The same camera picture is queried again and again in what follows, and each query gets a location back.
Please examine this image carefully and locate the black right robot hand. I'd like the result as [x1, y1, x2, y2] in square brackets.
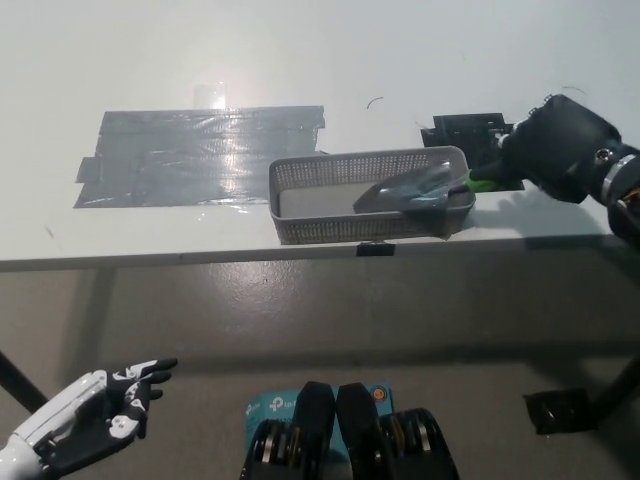
[469, 93, 626, 205]

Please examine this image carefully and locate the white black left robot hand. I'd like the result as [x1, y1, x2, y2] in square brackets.
[14, 357, 179, 475]

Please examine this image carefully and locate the garden trowel green black handle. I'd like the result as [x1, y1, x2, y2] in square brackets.
[352, 167, 502, 215]

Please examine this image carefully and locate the black tape patch on desk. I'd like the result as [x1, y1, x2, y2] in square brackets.
[420, 112, 526, 191]

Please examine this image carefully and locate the black table leg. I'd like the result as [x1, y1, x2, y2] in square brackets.
[589, 349, 640, 420]
[0, 349, 49, 414]

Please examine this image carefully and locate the teal tp-link box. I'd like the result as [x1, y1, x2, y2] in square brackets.
[243, 383, 398, 480]

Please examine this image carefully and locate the small black tape strip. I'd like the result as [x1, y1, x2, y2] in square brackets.
[357, 240, 396, 258]

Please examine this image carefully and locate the grey perforated plastic basket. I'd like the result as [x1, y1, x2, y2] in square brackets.
[268, 144, 477, 245]

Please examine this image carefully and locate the black floor tape patch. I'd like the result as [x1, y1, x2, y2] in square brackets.
[523, 388, 600, 435]

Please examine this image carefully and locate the grey duct tape patch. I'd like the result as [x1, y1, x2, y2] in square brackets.
[72, 104, 329, 209]

